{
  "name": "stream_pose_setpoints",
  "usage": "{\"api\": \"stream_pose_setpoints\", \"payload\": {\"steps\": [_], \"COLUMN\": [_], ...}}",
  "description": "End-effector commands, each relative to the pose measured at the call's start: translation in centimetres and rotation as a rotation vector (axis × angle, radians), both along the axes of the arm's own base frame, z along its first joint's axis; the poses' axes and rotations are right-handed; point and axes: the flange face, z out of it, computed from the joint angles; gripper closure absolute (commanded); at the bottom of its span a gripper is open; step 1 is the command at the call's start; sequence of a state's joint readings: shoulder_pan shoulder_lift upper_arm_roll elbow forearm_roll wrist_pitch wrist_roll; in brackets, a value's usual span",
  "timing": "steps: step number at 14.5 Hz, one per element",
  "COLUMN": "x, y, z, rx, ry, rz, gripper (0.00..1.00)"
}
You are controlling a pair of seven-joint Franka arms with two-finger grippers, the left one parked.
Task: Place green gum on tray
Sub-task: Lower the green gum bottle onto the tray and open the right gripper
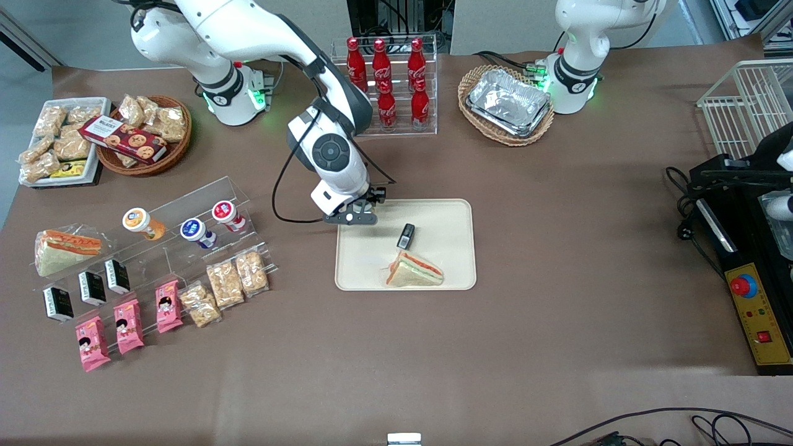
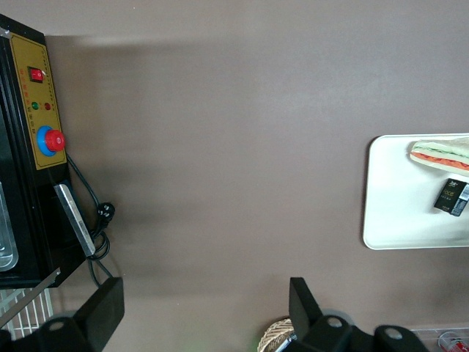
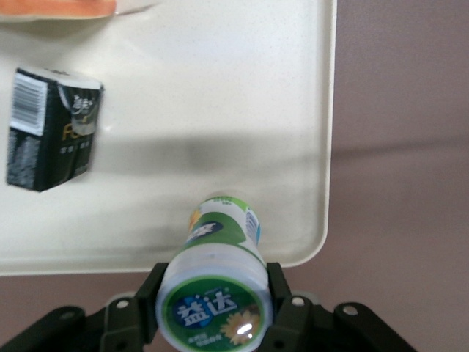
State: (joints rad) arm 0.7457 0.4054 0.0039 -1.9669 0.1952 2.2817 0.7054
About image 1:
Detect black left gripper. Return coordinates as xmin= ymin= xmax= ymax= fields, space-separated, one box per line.
xmin=690 ymin=155 xmax=764 ymax=188

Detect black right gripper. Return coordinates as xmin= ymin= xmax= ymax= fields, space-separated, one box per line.
xmin=353 ymin=185 xmax=388 ymax=214

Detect cream plastic tray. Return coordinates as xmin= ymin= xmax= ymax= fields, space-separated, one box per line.
xmin=335 ymin=199 xmax=478 ymax=292

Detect red lid gum bottle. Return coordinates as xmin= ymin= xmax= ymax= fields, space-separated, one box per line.
xmin=211 ymin=200 xmax=247 ymax=234

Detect blue lid gum bottle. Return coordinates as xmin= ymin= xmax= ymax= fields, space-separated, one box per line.
xmin=180 ymin=218 xmax=217 ymax=249

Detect orange lid gum bottle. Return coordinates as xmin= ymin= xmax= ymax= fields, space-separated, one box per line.
xmin=121 ymin=208 xmax=167 ymax=242

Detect white rectangular snack tray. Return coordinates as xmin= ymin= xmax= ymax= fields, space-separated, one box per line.
xmin=17 ymin=97 xmax=113 ymax=187

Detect black control box yellow panel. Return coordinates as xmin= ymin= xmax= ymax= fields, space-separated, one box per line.
xmin=690 ymin=155 xmax=793 ymax=377

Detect wrapped triangle sandwich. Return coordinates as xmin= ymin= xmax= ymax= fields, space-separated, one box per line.
xmin=34 ymin=229 xmax=103 ymax=278
xmin=385 ymin=250 xmax=445 ymax=289

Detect red cola bottle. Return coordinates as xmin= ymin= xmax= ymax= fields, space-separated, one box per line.
xmin=377 ymin=82 xmax=398 ymax=131
xmin=407 ymin=38 xmax=427 ymax=92
xmin=411 ymin=79 xmax=431 ymax=130
xmin=346 ymin=37 xmax=367 ymax=94
xmin=372 ymin=38 xmax=392 ymax=94

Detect red emergency stop button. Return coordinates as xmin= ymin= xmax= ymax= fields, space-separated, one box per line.
xmin=729 ymin=274 xmax=758 ymax=299

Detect light tan wicker basket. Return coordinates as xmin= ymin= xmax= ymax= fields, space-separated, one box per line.
xmin=457 ymin=64 xmax=556 ymax=147

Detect clear acrylic bottle rack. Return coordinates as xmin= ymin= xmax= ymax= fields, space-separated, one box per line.
xmin=328 ymin=35 xmax=439 ymax=138

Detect clear bag of crackers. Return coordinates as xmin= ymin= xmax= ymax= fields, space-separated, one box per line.
xmin=179 ymin=281 xmax=222 ymax=328
xmin=234 ymin=248 xmax=270 ymax=297
xmin=206 ymin=260 xmax=245 ymax=310

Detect stack of foil trays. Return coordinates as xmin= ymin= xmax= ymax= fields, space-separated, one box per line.
xmin=465 ymin=69 xmax=553 ymax=139

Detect black equipment rack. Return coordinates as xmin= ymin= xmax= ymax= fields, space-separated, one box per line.
xmin=346 ymin=0 xmax=456 ymax=38

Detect clear acrylic stepped shelf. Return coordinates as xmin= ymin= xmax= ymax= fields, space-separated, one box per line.
xmin=30 ymin=176 xmax=279 ymax=366

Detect dark brown wicker basket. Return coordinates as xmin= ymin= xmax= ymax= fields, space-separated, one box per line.
xmin=95 ymin=95 xmax=193 ymax=178

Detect pink snack packet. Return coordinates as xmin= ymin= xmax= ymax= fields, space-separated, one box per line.
xmin=74 ymin=316 xmax=112 ymax=373
xmin=113 ymin=299 xmax=146 ymax=355
xmin=154 ymin=280 xmax=185 ymax=334

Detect red cookie box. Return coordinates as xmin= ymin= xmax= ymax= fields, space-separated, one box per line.
xmin=78 ymin=115 xmax=169 ymax=165

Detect black and white box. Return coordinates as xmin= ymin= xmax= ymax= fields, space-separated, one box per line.
xmin=103 ymin=259 xmax=131 ymax=295
xmin=42 ymin=286 xmax=75 ymax=323
xmin=78 ymin=271 xmax=107 ymax=307

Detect yellow snack packet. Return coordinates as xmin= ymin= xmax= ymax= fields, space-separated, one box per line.
xmin=50 ymin=160 xmax=88 ymax=180

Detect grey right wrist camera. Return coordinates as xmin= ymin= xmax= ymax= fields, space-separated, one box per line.
xmin=323 ymin=209 xmax=379 ymax=226

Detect white wire basket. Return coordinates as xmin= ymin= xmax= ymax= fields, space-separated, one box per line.
xmin=696 ymin=59 xmax=793 ymax=160

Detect black power cable with plug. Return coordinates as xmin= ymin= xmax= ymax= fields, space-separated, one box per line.
xmin=665 ymin=165 xmax=727 ymax=278

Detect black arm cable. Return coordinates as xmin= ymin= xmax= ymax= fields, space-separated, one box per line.
xmin=271 ymin=105 xmax=397 ymax=224

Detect metal frame shelving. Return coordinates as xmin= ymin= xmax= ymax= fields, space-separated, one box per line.
xmin=708 ymin=0 xmax=793 ymax=58

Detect grey connector with cable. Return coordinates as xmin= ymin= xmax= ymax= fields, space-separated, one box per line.
xmin=234 ymin=56 xmax=286 ymax=113

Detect black cables at arm base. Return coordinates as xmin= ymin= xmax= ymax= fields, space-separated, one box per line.
xmin=473 ymin=50 xmax=547 ymax=79

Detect long black cable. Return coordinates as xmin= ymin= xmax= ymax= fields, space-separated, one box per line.
xmin=548 ymin=406 xmax=793 ymax=446

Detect looped black cable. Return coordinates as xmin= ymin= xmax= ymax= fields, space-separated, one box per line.
xmin=690 ymin=414 xmax=755 ymax=446

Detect grey metal frame bar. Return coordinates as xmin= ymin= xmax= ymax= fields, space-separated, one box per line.
xmin=0 ymin=9 xmax=63 ymax=72

